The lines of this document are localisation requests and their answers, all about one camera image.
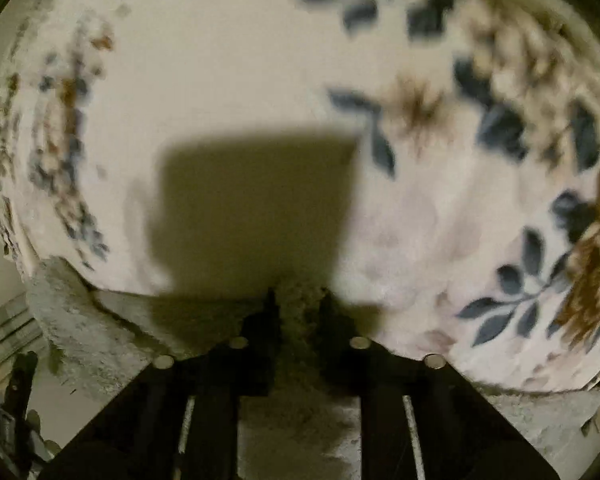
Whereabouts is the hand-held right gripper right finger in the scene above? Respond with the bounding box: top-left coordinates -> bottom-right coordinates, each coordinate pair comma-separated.
320,287 -> 561,480

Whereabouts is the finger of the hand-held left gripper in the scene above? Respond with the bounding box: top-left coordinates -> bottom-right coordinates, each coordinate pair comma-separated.
0,351 -> 40,466

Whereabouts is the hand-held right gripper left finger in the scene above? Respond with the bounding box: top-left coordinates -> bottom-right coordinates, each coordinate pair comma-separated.
45,287 -> 281,480

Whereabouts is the white floral blanket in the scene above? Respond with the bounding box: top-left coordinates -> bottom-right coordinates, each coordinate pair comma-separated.
0,0 -> 600,393

